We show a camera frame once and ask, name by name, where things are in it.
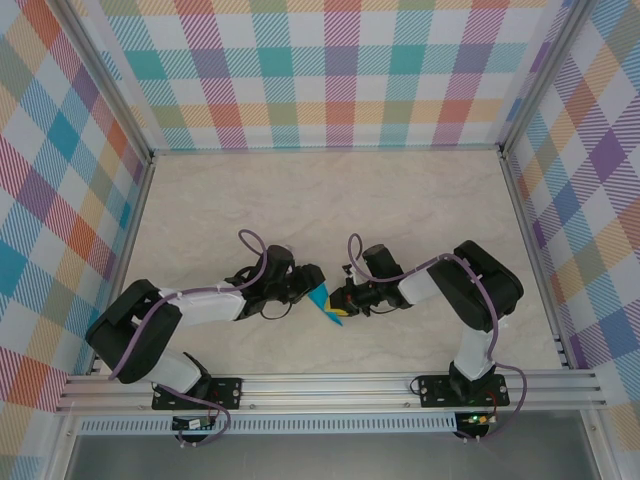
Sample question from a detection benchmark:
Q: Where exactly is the blue square paper sheet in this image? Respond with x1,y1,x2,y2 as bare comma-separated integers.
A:
306,281,347,328

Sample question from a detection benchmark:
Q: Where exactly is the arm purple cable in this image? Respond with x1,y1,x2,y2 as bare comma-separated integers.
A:
347,232,529,444
109,228,270,448

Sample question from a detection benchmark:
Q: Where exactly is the grey metal panel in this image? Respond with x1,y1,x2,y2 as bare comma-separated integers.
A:
64,432,601,480

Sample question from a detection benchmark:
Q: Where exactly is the aluminium frame cross bar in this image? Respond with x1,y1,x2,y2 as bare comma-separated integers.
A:
149,143,504,154

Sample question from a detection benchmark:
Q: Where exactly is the aluminium mounting rail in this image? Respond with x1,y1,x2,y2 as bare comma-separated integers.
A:
54,369,609,414

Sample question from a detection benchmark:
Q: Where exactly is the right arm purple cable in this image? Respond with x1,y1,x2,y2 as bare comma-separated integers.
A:
347,232,529,444

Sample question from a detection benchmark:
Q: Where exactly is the aluminium frame post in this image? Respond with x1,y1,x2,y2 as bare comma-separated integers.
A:
497,0,591,159
58,0,156,164

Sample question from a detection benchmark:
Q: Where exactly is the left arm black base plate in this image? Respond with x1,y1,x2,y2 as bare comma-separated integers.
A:
151,377,244,412

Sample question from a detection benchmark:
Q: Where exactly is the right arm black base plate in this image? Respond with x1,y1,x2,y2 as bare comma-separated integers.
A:
418,374,511,409

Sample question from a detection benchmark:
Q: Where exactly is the aluminium side rail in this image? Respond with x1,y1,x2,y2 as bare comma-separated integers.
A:
499,152,576,371
88,154,157,376

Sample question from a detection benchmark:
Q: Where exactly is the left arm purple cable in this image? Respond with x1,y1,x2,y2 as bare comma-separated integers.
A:
109,228,270,448

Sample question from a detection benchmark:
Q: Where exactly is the slotted grey cable duct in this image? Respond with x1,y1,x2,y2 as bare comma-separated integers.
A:
78,412,459,435

